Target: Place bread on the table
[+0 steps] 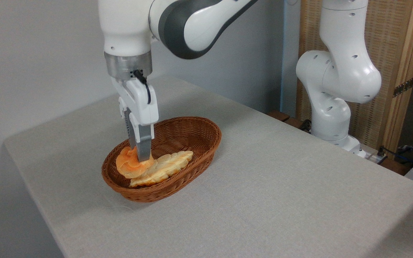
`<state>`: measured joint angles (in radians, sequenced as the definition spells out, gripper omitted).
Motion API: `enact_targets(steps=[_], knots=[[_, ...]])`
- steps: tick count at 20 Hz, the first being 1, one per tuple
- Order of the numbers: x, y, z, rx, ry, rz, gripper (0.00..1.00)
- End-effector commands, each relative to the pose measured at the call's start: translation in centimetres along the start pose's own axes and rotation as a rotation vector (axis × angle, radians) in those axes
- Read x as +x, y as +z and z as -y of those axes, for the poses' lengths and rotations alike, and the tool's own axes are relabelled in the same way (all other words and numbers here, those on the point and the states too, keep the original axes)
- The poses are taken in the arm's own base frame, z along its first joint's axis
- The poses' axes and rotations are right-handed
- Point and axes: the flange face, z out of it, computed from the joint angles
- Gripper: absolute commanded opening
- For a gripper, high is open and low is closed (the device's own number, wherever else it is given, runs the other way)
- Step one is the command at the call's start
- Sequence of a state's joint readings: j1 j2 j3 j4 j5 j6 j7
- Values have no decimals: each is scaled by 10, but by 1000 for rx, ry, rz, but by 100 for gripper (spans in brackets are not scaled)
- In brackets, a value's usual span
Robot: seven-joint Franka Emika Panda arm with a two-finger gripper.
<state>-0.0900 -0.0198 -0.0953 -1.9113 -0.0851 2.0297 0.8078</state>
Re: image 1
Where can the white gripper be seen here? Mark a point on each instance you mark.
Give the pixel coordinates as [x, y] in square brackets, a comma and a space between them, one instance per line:
[140, 104]

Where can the round orange bread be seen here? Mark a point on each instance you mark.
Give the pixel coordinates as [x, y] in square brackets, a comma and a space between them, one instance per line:
[129, 166]

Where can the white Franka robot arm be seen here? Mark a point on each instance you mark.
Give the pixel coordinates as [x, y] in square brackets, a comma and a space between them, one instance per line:
[127, 28]

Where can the pale braided bread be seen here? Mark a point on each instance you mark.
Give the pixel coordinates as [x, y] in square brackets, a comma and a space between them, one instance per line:
[170, 165]

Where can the brown wicker basket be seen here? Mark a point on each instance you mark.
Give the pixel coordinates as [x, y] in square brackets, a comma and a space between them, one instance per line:
[195, 134]

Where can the brown wooden base board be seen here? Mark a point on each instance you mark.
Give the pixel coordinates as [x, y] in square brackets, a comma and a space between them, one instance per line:
[281, 116]

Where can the grey tablecloth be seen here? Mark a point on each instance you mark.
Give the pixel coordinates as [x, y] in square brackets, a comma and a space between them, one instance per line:
[281, 186]

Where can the wooden woven folding screen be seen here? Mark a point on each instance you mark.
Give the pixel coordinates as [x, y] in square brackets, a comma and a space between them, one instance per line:
[389, 36]

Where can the dark metal screen hinge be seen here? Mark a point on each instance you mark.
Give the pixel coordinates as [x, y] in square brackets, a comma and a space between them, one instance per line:
[403, 87]

